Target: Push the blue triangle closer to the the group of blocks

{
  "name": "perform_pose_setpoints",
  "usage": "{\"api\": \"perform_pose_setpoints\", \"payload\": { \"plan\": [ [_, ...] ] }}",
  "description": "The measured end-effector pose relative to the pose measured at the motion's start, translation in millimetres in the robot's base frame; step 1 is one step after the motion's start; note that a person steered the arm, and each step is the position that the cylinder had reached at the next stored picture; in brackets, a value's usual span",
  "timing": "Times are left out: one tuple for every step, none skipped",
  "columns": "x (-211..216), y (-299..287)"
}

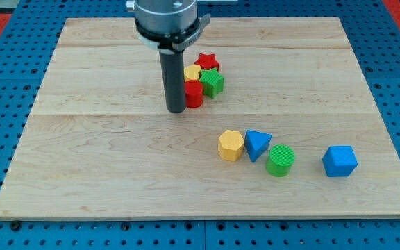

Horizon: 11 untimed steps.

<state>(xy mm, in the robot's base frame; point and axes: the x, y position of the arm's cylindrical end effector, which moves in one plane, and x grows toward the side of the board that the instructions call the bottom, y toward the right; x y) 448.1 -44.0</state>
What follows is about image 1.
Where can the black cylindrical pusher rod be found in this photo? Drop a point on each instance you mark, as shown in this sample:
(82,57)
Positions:
(173,81)

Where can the blue triangle block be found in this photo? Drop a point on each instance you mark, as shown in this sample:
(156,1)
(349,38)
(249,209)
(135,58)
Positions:
(256,143)

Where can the yellow heart block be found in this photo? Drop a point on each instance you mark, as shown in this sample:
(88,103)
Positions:
(192,72)

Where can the red cylinder block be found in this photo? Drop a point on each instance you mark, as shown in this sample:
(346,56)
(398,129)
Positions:
(193,93)

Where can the red star block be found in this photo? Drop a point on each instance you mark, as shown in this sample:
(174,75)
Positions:
(207,61)

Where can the green star block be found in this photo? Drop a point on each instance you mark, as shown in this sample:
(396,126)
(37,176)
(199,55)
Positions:
(213,82)

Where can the yellow hexagon block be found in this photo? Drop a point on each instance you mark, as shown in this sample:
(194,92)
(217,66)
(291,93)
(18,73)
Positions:
(230,145)

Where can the wooden board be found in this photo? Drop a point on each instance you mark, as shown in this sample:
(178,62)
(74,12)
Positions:
(100,144)

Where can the green cylinder block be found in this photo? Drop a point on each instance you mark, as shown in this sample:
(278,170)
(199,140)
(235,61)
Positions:
(280,159)

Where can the blue cube block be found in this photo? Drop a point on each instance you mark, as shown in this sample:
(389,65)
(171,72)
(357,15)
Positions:
(339,161)

